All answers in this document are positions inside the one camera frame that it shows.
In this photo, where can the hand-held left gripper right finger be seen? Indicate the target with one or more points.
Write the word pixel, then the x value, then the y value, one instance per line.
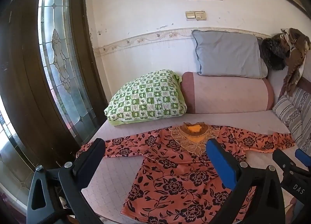
pixel 220 163

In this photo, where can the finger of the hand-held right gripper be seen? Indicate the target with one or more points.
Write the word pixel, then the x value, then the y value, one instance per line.
pixel 281 162
pixel 303 157

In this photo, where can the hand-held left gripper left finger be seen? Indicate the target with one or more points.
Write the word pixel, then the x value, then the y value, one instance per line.
pixel 91 151

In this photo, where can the orange black floral blouse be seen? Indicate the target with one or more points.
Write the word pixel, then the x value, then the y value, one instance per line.
pixel 175 170

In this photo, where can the striped grey cushion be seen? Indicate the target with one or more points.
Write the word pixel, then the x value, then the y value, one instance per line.
pixel 295 109

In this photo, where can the pink bolster cushion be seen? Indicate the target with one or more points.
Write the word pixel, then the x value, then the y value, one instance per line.
pixel 226 95

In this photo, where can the green checkered pillow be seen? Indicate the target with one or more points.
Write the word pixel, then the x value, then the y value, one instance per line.
pixel 148 97

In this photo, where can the glass side window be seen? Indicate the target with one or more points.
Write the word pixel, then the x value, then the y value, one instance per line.
pixel 9 156

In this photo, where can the wooden door with glass pane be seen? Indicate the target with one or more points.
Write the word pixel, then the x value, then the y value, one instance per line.
pixel 31 68

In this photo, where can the brown patterned scarf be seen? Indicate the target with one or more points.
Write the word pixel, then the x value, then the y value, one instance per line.
pixel 295 51

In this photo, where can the dark furry cloth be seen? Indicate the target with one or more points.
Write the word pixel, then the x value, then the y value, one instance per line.
pixel 273 53

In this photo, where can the blue-grey pillow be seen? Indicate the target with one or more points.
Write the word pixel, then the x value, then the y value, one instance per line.
pixel 228 53

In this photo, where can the double light switch plate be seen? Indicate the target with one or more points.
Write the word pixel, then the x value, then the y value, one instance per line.
pixel 195 15

